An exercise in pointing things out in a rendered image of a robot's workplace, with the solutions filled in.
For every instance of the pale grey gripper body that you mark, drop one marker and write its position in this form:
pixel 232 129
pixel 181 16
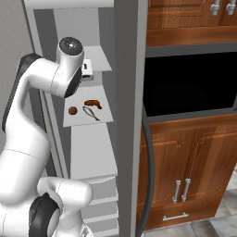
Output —
pixel 87 77

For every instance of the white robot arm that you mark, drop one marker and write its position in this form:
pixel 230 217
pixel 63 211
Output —
pixel 27 148

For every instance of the wooden base cupboard door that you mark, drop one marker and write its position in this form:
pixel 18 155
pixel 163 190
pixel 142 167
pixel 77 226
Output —
pixel 163 160
pixel 213 160

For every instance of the grey freezer door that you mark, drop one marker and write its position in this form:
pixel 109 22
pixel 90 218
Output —
pixel 129 92

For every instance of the small brown round fruit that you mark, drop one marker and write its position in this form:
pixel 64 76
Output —
pixel 72 110

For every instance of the wooden drawer front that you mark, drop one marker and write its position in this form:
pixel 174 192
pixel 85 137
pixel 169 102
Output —
pixel 200 213

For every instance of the black built-in oven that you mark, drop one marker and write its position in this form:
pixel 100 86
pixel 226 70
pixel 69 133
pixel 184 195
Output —
pixel 188 83

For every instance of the wide white freezer shelf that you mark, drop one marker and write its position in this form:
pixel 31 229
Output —
pixel 105 117

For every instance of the grey fridge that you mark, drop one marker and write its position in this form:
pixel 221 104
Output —
pixel 44 27

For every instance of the white freezer drawer stack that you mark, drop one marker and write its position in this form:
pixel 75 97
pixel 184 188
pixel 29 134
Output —
pixel 92 151

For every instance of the wooden wall cupboard door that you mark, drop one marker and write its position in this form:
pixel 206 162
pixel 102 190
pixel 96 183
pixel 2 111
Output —
pixel 230 20
pixel 182 14

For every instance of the small white freezer shelf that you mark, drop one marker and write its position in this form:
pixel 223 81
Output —
pixel 99 58

